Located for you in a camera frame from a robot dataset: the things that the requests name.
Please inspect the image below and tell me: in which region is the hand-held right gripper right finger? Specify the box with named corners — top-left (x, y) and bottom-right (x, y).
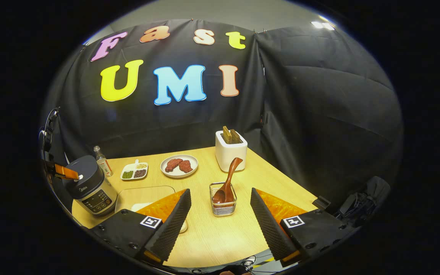
top-left (250, 187), bottom-right (358, 268)

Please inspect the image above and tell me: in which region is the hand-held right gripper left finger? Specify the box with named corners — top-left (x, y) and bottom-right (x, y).
top-left (90, 188), bottom-right (192, 264)

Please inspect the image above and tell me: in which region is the grey rice cooker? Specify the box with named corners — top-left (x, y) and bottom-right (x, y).
top-left (63, 155), bottom-right (117, 216)

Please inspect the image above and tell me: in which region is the wire chopstick holder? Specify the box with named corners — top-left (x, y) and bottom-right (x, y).
top-left (209, 182), bottom-right (238, 217)

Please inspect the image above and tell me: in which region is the brown wooden spoon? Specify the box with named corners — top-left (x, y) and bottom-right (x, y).
top-left (212, 157), bottom-right (243, 204)

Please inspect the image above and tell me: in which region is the small clear bottle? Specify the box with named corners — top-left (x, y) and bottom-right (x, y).
top-left (93, 146), bottom-right (113, 177)

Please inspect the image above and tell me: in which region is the clear rectangular tray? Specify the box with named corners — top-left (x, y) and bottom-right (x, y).
top-left (115, 186), bottom-right (188, 233)

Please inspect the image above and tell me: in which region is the white round plate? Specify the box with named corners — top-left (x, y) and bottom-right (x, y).
top-left (160, 154), bottom-right (199, 179)

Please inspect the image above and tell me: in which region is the white divided grain dish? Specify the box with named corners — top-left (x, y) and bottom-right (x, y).
top-left (120, 160), bottom-right (149, 181)

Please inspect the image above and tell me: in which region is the white toaster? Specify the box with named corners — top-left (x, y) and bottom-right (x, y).
top-left (215, 131), bottom-right (248, 172)

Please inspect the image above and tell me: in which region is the dark cloth bundle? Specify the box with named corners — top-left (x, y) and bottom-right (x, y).
top-left (317, 176), bottom-right (391, 226)

